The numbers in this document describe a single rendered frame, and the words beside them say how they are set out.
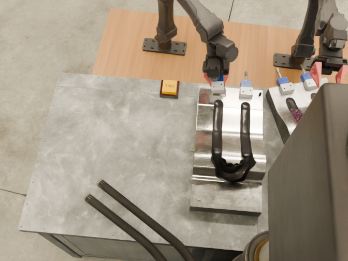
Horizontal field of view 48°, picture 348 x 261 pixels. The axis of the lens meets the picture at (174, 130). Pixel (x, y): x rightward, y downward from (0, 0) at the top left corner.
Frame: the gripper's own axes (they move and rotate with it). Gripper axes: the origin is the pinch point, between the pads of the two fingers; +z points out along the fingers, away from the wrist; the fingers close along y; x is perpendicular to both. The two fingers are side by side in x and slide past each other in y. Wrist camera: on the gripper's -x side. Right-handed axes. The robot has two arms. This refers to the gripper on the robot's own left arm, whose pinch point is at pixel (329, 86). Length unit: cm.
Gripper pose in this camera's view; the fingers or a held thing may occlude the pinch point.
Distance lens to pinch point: 135.7
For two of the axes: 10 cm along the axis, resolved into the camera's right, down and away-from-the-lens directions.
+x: 0.0, 4.2, 9.1
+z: -1.5, 9.0, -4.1
